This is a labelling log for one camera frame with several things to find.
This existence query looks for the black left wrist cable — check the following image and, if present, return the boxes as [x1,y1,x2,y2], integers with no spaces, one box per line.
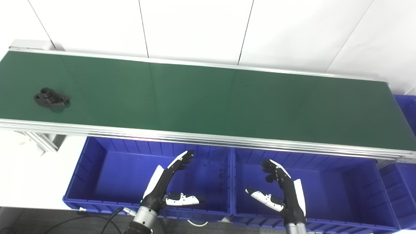
[0,207,131,234]

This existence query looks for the blue plastic bin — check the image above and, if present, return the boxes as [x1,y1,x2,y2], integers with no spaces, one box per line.
[63,136,233,219]
[377,161,416,231]
[231,148,401,233]
[394,94,416,137]

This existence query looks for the green conveyor belt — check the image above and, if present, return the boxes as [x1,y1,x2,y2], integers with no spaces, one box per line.
[0,50,416,152]
[0,39,416,163]

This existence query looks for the aluminium conveyor leg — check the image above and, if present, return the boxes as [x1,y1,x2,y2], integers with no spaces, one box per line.
[15,130,67,153]

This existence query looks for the black flange part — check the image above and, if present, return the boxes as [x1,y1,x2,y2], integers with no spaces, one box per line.
[34,87,71,109]

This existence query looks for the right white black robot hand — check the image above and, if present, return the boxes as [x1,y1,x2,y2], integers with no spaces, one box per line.
[245,159,306,225]

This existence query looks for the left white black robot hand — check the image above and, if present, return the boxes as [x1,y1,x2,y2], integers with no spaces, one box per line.
[140,149,206,213]

